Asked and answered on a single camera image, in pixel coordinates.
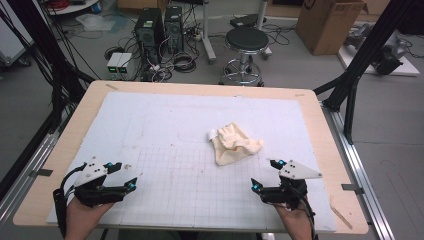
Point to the flat black floor device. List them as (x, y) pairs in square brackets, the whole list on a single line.
[(246, 20)]

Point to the person's right hand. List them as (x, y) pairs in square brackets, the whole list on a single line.
[(295, 221)]

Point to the black machine part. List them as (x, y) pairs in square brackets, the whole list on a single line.
[(386, 60)]

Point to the grey metal clamp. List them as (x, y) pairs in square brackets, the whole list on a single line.
[(41, 172), (352, 188)]

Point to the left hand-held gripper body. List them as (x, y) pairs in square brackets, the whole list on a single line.
[(90, 173)]

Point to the white round table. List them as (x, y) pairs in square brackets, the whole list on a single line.
[(75, 6)]

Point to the white panel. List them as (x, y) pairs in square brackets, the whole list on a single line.
[(10, 40)]

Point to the thin wooden strip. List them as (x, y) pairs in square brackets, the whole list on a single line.
[(340, 216)]

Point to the white power supply unit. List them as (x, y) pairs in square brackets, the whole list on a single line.
[(125, 65), (113, 65)]

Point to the clear plastic bag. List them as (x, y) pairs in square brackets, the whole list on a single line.
[(95, 21)]

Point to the black round stool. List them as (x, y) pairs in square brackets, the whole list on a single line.
[(246, 40)]

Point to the brown cardboard box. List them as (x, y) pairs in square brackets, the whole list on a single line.
[(328, 25)]

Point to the aluminium rail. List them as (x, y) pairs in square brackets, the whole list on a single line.
[(28, 173), (360, 173)]

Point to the cream printed cloth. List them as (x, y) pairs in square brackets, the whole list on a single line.
[(233, 145)]

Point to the white floor board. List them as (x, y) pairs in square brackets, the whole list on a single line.
[(405, 68)]

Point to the white table leg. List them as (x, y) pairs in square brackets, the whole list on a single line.
[(207, 33), (261, 15)]

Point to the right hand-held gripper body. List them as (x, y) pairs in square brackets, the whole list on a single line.
[(297, 171)]

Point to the black metal frame stand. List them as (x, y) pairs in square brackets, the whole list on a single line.
[(363, 53), (43, 56)]

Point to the black computer tower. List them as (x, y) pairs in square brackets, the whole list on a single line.
[(149, 31), (174, 28)]

